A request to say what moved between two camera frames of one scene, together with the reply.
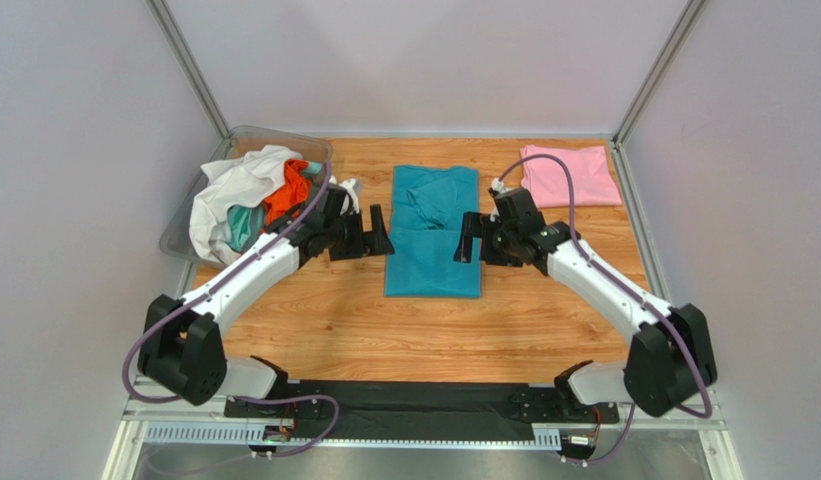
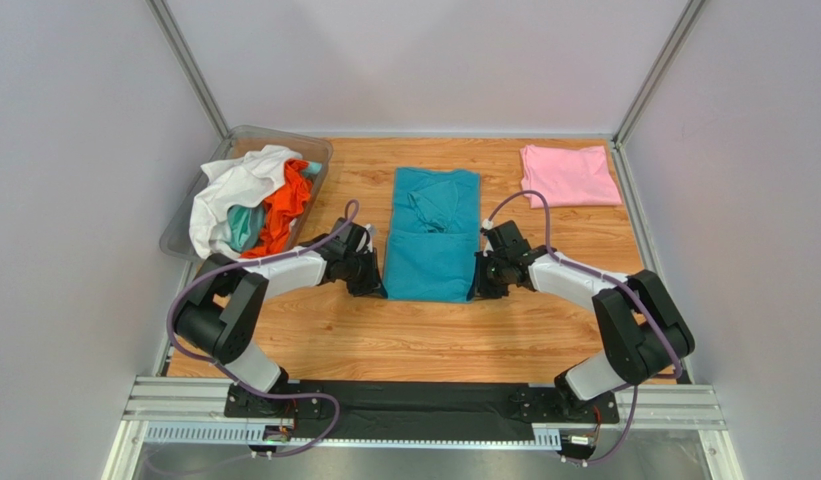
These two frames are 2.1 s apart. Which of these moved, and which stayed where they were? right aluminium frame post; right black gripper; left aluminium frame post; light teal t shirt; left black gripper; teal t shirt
Moved: left black gripper; right black gripper
Stayed: light teal t shirt; left aluminium frame post; right aluminium frame post; teal t shirt
